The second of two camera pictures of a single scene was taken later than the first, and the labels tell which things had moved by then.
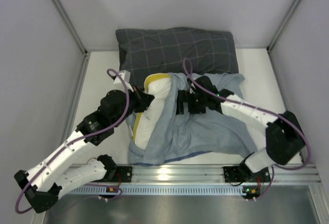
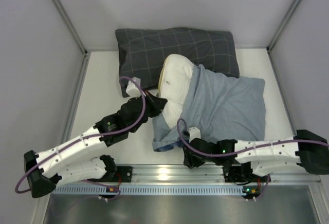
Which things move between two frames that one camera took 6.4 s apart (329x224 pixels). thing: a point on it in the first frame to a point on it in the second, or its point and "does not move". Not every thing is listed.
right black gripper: x=182 y=101 to x=192 y=157
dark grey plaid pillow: x=145 y=51 does not move
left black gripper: x=143 y=100 to x=150 y=103
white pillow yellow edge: x=160 y=86 to x=175 y=78
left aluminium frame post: x=70 y=24 does not move
